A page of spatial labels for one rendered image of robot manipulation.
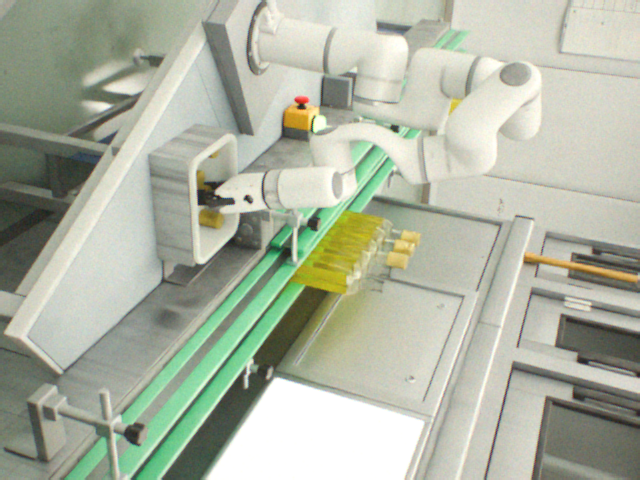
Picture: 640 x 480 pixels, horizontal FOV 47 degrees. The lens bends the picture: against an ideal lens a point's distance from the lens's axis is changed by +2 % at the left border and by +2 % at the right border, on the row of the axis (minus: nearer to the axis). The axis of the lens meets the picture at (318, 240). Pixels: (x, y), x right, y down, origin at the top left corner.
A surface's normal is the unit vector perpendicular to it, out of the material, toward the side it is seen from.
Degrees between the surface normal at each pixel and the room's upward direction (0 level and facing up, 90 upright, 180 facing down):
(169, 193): 90
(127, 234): 0
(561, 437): 90
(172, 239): 90
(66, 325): 0
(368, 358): 90
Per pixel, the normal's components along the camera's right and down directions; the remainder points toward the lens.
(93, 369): 0.04, -0.87
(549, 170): -0.37, 0.45
